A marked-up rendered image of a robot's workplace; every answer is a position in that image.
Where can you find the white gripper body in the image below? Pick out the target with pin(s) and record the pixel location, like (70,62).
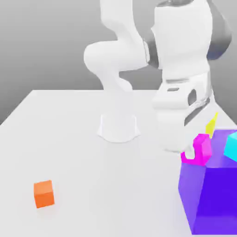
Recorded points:
(172,129)

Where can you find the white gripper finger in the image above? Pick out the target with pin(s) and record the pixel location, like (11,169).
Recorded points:
(190,153)

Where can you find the small magenta cube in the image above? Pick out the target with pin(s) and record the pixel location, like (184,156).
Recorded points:
(202,150)

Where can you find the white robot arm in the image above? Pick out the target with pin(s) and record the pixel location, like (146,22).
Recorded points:
(177,46)

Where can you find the small yellow cube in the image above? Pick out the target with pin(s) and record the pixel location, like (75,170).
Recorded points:
(211,127)

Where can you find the small cyan cube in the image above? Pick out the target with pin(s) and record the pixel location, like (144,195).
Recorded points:
(231,146)

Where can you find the small orange cube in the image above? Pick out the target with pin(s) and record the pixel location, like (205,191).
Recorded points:
(44,194)

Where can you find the large purple box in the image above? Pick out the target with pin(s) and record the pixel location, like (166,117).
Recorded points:
(218,194)

